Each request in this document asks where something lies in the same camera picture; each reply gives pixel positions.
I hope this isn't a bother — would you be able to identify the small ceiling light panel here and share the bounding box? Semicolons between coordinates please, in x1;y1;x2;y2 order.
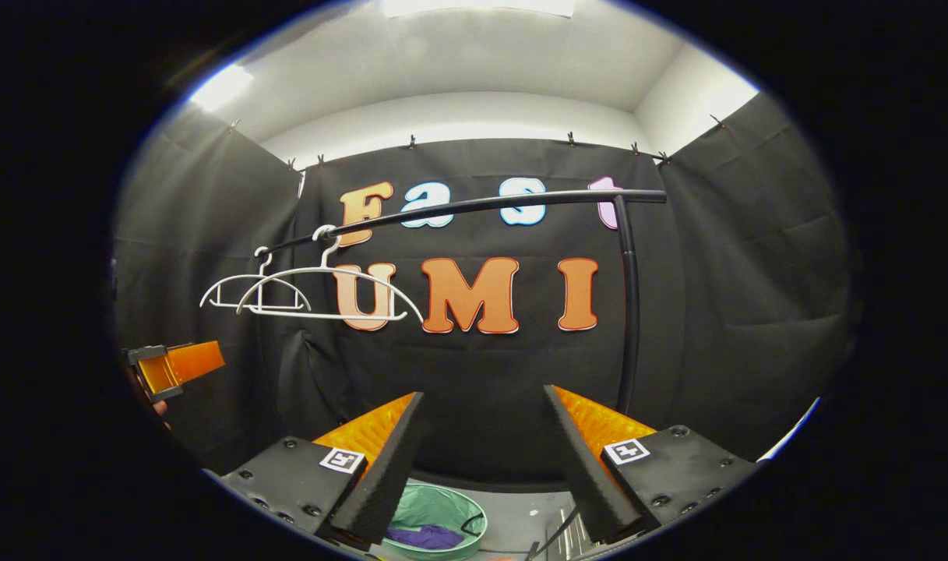
189;64;255;113

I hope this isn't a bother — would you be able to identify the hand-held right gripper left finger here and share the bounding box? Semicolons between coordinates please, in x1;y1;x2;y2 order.
220;391;426;546

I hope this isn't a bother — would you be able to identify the white plastic hanger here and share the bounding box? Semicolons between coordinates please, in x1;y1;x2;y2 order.
199;246;312;312
236;224;426;324

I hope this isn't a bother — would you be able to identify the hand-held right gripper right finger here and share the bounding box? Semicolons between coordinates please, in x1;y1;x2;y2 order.
542;384;759;545

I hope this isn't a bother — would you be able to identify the large ceiling light panel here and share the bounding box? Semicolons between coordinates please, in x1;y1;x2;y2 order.
380;0;576;19

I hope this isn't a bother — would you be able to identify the purple shirt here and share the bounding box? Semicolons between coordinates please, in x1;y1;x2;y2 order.
386;524;465;551

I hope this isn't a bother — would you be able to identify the green laundry hamper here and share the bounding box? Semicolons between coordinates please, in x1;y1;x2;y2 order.
380;482;488;561

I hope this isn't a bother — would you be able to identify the black clothes rack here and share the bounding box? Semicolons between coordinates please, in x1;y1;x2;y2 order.
263;189;668;418

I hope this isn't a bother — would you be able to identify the row of backdrop clips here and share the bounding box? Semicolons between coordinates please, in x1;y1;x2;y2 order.
228;115;728;171

